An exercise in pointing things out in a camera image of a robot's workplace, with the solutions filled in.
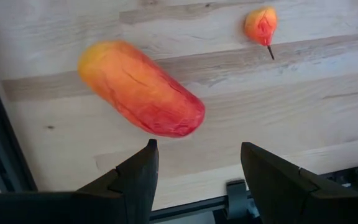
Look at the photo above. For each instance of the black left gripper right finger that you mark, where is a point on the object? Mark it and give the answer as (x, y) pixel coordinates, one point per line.
(275, 186)

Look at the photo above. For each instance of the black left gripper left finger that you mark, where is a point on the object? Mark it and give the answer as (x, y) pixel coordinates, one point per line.
(135, 186)

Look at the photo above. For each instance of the orange red mango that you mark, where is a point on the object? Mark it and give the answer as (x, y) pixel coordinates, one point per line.
(141, 90)

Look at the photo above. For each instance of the small orange stemmed fruit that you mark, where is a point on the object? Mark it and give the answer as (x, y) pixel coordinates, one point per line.
(259, 26)

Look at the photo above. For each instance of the black edge clip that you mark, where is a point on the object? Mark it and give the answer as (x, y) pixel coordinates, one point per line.
(236, 199)

